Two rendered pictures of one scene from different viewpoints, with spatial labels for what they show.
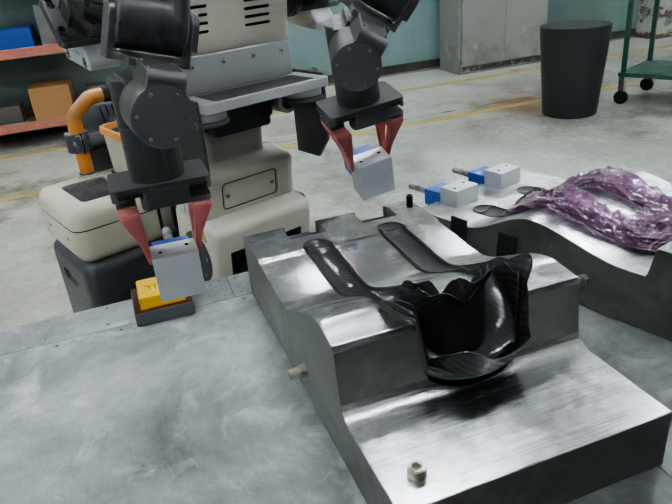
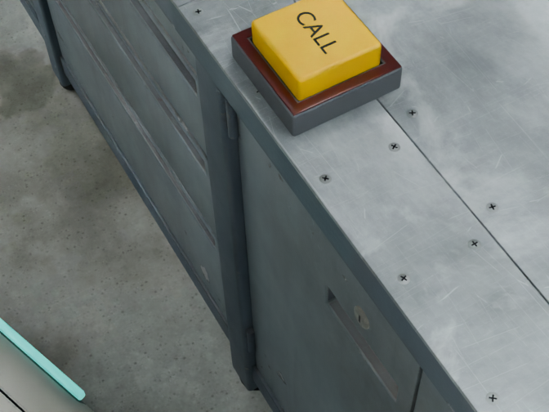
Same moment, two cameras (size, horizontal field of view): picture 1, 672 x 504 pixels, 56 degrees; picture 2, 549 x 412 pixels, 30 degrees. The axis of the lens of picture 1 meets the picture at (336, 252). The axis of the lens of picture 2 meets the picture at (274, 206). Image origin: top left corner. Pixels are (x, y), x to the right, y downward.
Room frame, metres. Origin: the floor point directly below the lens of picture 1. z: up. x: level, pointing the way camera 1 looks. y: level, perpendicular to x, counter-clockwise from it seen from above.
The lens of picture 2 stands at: (0.90, 0.69, 1.29)
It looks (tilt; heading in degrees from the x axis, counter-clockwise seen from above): 55 degrees down; 260
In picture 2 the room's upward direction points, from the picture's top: 2 degrees counter-clockwise
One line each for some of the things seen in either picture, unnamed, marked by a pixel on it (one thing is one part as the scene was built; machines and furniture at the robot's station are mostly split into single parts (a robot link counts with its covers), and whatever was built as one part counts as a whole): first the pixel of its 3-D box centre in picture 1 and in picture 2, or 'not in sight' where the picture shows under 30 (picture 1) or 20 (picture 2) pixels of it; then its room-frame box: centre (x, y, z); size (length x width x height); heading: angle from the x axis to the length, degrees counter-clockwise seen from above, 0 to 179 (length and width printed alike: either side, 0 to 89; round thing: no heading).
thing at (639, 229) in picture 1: (605, 198); not in sight; (0.81, -0.38, 0.90); 0.26 x 0.18 x 0.08; 35
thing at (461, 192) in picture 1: (437, 194); not in sight; (0.99, -0.18, 0.86); 0.13 x 0.05 x 0.05; 35
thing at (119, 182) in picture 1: (154, 157); not in sight; (0.65, 0.18, 1.06); 0.10 x 0.07 x 0.07; 108
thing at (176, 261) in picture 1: (172, 252); not in sight; (0.68, 0.19, 0.93); 0.13 x 0.05 x 0.05; 18
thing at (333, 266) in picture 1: (407, 262); not in sight; (0.63, -0.08, 0.92); 0.35 x 0.16 x 0.09; 18
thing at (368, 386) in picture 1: (406, 308); not in sight; (0.61, -0.07, 0.87); 0.50 x 0.26 x 0.14; 18
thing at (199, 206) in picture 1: (178, 217); not in sight; (0.65, 0.17, 0.99); 0.07 x 0.07 x 0.09; 18
